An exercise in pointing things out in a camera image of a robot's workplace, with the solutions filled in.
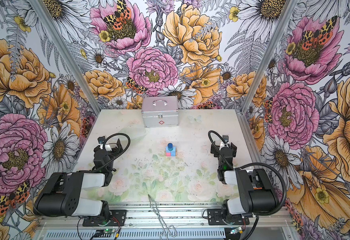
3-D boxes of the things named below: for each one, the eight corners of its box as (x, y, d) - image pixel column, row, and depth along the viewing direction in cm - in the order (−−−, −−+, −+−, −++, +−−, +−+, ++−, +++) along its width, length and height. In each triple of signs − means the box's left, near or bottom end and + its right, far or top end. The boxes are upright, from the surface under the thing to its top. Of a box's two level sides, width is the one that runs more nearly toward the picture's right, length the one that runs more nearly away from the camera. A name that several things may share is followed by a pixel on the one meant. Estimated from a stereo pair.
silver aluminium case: (144, 128, 114) (139, 111, 101) (147, 109, 128) (144, 92, 114) (178, 128, 114) (178, 111, 101) (178, 109, 128) (178, 92, 114)
